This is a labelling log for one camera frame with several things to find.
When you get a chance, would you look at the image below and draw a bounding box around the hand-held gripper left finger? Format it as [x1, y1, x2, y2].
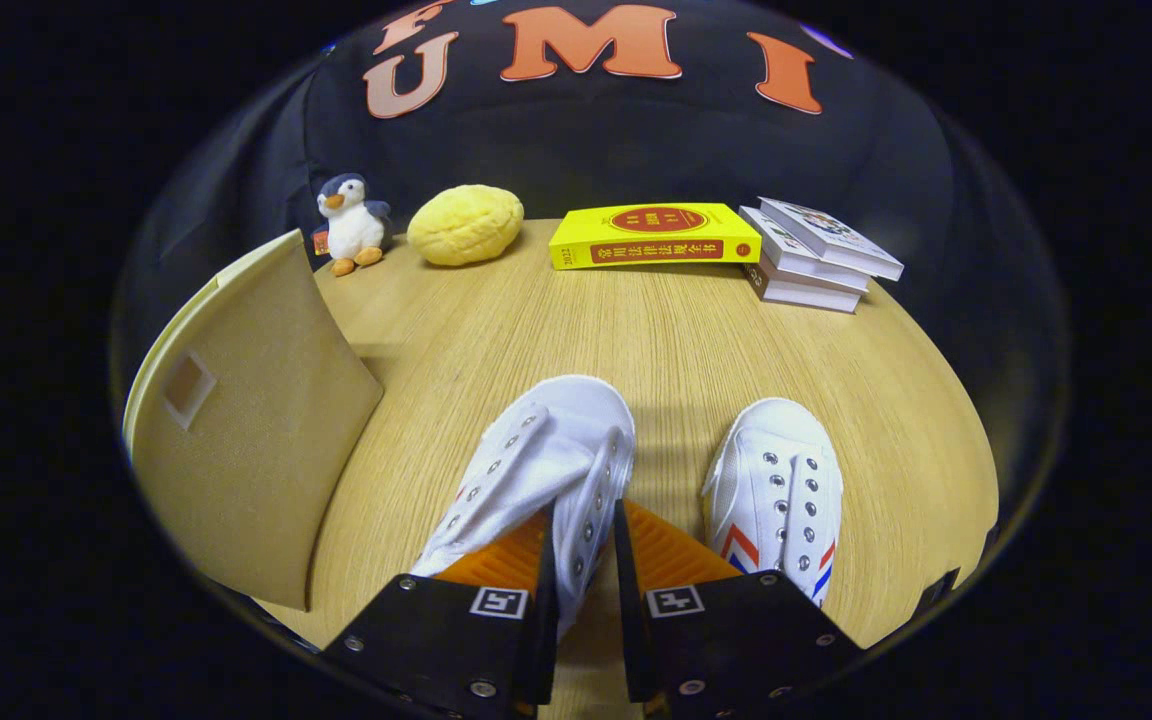
[321, 503, 562, 720]

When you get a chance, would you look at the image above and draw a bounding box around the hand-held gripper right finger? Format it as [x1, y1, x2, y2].
[613, 498, 865, 720]

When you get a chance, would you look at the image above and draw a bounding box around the white canvas shoe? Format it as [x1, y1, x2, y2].
[701, 397, 845, 609]
[409, 374, 637, 641]

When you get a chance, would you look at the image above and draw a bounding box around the beige fabric storage box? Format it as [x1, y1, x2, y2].
[123, 228, 385, 613]

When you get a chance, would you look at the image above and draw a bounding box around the black table edge block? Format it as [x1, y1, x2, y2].
[911, 567, 963, 616]

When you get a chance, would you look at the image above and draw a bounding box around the yellow book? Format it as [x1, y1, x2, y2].
[548, 203, 763, 271]

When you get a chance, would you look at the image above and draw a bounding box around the yellow bread-shaped plush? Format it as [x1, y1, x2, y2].
[406, 184, 526, 268]

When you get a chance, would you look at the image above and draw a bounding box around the white book with picture cover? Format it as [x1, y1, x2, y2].
[758, 196, 905, 282]

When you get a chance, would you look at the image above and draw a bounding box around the penguin plush toy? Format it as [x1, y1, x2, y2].
[312, 172, 395, 278]

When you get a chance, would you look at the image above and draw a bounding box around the black backdrop cloth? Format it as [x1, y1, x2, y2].
[116, 0, 1072, 481]

